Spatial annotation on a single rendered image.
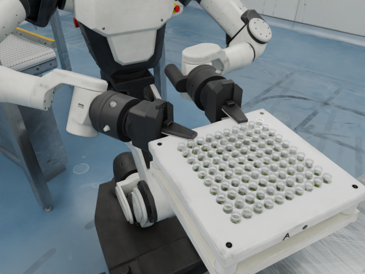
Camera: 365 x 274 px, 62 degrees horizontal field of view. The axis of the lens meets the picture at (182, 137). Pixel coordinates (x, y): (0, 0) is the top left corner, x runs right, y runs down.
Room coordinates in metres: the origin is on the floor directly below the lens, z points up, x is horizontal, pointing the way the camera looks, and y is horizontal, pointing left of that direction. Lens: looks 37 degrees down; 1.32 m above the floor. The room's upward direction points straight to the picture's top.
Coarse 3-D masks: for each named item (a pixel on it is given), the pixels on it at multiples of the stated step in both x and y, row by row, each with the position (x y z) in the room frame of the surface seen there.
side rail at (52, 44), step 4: (12, 32) 1.59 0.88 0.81; (16, 32) 1.56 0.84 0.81; (20, 32) 1.54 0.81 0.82; (24, 32) 1.51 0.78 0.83; (24, 36) 1.52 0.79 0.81; (28, 36) 1.49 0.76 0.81; (32, 36) 1.47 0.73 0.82; (36, 36) 1.45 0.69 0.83; (36, 40) 1.45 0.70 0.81; (40, 40) 1.43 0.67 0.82; (44, 40) 1.41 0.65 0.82; (44, 44) 1.42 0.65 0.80; (48, 44) 1.39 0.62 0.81; (52, 44) 1.37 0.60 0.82
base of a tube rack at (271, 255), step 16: (160, 176) 0.37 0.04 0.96; (176, 208) 0.31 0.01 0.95; (192, 224) 0.28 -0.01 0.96; (320, 224) 0.28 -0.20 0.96; (336, 224) 0.28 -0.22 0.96; (192, 240) 0.26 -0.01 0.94; (288, 240) 0.25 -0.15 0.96; (304, 240) 0.25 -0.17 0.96; (208, 256) 0.23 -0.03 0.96; (256, 256) 0.23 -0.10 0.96; (272, 256) 0.23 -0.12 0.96; (240, 272) 0.20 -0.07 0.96
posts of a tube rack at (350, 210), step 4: (156, 164) 0.39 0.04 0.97; (156, 168) 0.39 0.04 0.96; (356, 204) 0.29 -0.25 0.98; (348, 208) 0.29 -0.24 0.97; (352, 208) 0.29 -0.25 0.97; (344, 212) 0.29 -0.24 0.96; (348, 212) 0.29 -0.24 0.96; (352, 212) 0.29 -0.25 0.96; (216, 260) 0.21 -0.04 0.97; (216, 264) 0.21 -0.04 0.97; (220, 264) 0.20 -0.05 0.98; (236, 264) 0.20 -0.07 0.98; (216, 268) 0.21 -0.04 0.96; (220, 268) 0.20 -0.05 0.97; (228, 268) 0.20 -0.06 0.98; (232, 268) 0.20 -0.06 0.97; (220, 272) 0.20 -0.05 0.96; (224, 272) 0.20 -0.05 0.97; (228, 272) 0.20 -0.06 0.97; (232, 272) 0.20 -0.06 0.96
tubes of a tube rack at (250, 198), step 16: (256, 128) 0.44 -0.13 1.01; (208, 144) 0.39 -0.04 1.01; (224, 144) 0.40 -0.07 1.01; (240, 144) 0.39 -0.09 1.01; (256, 144) 0.39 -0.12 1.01; (272, 144) 0.40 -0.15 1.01; (208, 160) 0.36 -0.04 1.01; (224, 160) 0.36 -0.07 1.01; (240, 160) 0.35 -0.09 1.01; (256, 160) 0.36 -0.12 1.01; (288, 160) 0.36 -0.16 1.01; (224, 176) 0.33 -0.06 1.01; (256, 176) 0.32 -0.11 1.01; (272, 176) 0.33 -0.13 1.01; (288, 176) 0.32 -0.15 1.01; (304, 176) 0.32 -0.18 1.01; (240, 192) 0.29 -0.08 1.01; (256, 192) 0.29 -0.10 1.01; (272, 192) 0.29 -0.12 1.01; (240, 208) 0.27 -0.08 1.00
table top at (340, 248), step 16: (352, 224) 0.38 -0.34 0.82; (320, 240) 0.35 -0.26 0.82; (336, 240) 0.35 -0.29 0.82; (352, 240) 0.35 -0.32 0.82; (288, 256) 0.31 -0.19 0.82; (304, 256) 0.31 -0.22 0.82; (320, 256) 0.31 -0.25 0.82; (336, 256) 0.31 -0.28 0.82; (352, 256) 0.31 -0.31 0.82; (208, 272) 0.28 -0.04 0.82; (256, 272) 0.28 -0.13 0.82; (272, 272) 0.28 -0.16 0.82; (288, 272) 0.28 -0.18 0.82; (304, 272) 0.28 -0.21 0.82; (320, 272) 0.28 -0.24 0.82; (336, 272) 0.28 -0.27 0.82; (352, 272) 0.28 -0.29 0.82
